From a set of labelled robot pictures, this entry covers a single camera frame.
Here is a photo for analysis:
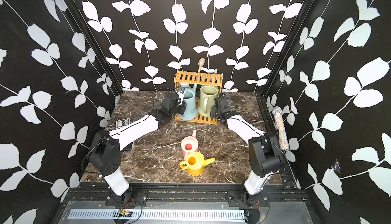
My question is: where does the sage green watering can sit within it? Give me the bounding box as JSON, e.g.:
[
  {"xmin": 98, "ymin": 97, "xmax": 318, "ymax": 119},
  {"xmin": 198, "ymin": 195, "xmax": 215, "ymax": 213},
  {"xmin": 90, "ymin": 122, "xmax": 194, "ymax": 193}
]
[{"xmin": 197, "ymin": 71, "xmax": 221, "ymax": 117}]

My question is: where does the light blue watering can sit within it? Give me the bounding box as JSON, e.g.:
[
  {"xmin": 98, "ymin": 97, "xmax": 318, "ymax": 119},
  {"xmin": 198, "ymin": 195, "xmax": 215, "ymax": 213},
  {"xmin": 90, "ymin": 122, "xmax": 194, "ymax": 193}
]
[{"xmin": 177, "ymin": 57, "xmax": 207, "ymax": 121}]

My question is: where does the pink watering can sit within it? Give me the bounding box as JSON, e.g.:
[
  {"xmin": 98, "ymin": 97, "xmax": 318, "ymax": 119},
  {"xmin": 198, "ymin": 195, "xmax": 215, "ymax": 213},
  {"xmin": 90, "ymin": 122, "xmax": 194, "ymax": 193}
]
[{"xmin": 181, "ymin": 130, "xmax": 199, "ymax": 159}]

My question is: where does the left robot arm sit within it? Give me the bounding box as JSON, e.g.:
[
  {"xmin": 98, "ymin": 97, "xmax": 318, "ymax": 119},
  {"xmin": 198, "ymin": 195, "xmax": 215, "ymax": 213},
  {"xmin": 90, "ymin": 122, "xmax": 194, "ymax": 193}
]
[{"xmin": 86, "ymin": 87, "xmax": 186, "ymax": 197}]

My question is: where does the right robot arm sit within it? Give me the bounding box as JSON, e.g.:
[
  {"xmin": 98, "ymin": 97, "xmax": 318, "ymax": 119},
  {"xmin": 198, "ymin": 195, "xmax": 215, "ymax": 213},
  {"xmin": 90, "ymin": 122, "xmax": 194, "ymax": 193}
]
[{"xmin": 211, "ymin": 95, "xmax": 283, "ymax": 195}]

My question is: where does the wooden slatted shelf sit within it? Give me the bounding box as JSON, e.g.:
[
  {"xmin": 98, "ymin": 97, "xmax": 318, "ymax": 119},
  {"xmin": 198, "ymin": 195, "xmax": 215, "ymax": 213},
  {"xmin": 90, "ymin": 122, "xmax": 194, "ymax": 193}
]
[{"xmin": 174, "ymin": 70, "xmax": 223, "ymax": 125}]

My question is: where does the yellow watering can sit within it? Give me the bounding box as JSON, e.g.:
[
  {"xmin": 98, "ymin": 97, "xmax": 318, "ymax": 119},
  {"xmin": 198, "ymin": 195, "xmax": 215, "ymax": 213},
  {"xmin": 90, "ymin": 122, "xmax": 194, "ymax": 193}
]
[{"xmin": 179, "ymin": 151, "xmax": 215, "ymax": 177}]

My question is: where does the blue playing card box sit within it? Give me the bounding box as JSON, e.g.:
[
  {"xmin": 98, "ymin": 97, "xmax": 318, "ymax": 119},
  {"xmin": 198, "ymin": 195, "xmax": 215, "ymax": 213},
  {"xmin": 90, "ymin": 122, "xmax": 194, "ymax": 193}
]
[{"xmin": 116, "ymin": 118, "xmax": 131, "ymax": 129}]

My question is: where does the black book yellow lettering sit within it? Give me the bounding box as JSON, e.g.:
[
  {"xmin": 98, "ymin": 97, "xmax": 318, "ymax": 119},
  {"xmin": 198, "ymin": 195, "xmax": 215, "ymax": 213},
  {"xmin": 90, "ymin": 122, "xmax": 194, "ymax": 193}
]
[{"xmin": 122, "ymin": 142, "xmax": 134, "ymax": 151}]

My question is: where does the sprinkle filled clear tube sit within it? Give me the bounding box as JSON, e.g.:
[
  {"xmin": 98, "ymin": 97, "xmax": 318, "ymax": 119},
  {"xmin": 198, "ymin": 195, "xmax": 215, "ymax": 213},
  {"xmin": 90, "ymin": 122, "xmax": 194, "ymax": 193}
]
[{"xmin": 272, "ymin": 107, "xmax": 290, "ymax": 150}]

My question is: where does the white perforated front strip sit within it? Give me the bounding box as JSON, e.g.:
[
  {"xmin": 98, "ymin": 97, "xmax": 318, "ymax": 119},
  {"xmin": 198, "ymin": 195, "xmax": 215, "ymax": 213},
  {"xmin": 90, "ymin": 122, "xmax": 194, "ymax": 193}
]
[{"xmin": 66, "ymin": 209, "xmax": 245, "ymax": 222}]

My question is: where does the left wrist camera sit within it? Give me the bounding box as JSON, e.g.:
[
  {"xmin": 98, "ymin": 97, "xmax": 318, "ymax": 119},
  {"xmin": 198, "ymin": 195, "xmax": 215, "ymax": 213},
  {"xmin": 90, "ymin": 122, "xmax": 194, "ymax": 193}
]
[{"xmin": 177, "ymin": 86, "xmax": 186, "ymax": 105}]

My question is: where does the black front rail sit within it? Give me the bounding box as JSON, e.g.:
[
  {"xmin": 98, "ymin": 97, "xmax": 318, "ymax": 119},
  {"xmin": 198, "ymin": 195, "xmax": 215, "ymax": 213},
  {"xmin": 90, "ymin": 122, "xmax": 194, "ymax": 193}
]
[{"xmin": 63, "ymin": 182, "xmax": 311, "ymax": 209}]

